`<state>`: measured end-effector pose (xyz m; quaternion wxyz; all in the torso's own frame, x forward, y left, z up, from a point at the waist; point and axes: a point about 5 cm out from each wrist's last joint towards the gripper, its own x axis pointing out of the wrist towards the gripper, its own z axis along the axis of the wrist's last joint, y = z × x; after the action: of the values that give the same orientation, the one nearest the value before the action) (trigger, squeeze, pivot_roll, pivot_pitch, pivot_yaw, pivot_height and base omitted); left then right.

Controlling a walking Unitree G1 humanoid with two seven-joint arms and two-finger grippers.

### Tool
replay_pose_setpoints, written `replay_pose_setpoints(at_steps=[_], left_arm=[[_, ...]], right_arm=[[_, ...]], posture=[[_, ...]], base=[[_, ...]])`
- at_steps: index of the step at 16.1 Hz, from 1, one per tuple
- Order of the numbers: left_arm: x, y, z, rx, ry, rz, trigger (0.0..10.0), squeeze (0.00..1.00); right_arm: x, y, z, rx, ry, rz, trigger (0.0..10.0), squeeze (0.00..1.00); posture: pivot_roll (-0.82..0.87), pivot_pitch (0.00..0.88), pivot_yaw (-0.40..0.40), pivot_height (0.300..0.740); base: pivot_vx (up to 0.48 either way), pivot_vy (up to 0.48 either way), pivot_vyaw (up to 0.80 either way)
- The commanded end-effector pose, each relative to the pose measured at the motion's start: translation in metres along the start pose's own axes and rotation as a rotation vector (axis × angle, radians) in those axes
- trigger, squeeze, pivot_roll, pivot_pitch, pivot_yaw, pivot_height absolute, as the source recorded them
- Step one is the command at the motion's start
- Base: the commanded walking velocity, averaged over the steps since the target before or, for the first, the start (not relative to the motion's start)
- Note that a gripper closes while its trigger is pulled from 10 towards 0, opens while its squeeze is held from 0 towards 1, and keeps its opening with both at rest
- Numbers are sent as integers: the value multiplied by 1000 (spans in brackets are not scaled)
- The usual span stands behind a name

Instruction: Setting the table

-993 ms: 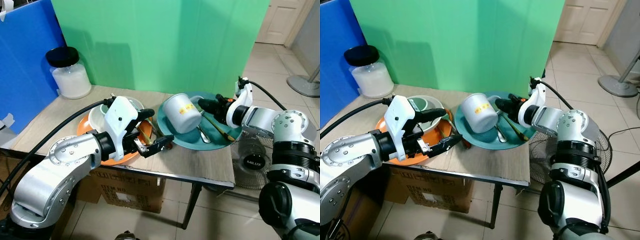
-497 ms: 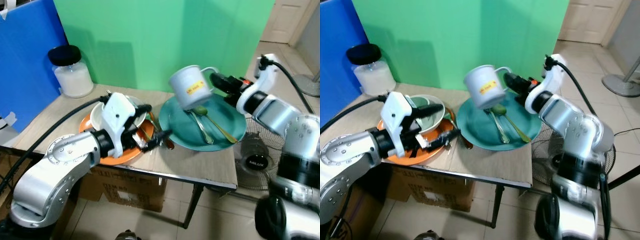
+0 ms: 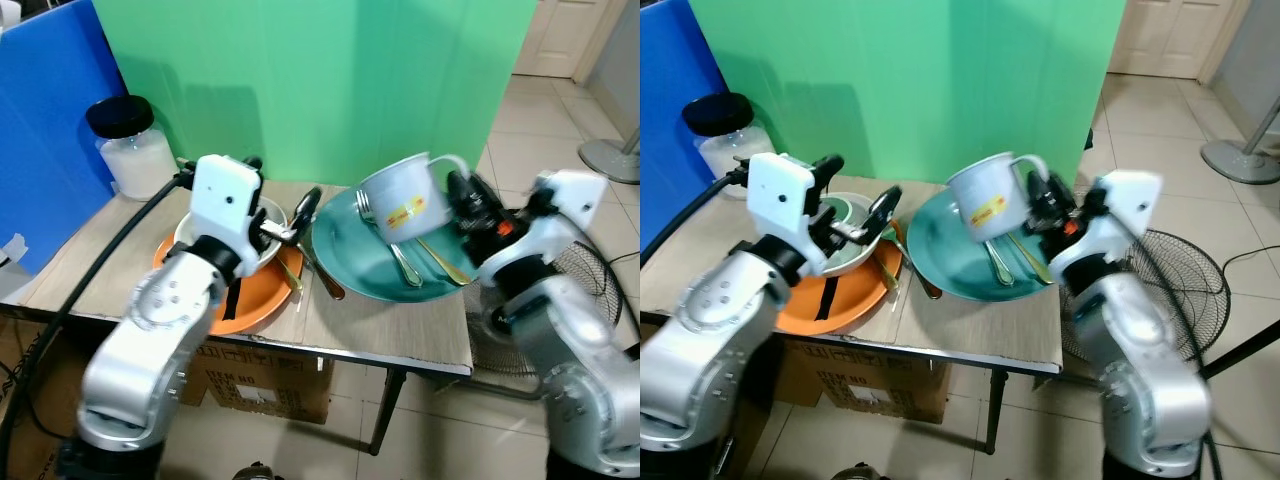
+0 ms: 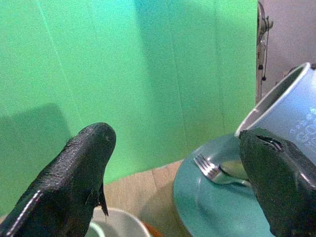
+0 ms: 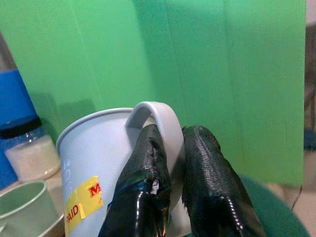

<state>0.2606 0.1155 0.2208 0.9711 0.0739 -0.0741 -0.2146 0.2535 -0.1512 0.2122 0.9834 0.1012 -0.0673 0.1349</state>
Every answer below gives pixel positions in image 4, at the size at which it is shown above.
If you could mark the orange round object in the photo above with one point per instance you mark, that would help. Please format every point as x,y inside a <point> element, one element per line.
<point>153,230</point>

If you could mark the teal round plate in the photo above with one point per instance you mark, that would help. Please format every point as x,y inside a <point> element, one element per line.
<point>212,197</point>

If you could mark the light blue patterned mug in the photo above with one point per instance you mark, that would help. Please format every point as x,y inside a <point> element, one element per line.
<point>286,111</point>

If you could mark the silver metal fork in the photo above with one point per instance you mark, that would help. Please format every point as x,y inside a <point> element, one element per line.
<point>214,171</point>

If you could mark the white round bowl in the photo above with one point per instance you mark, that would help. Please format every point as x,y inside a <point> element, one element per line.
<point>118,224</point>

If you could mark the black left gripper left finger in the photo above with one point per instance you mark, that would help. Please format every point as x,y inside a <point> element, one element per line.
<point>61,177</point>

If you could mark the green backdrop screen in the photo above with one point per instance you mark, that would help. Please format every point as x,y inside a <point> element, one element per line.
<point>128,81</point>

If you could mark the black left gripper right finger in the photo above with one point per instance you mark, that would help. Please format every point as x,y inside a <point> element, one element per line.
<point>276,177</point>

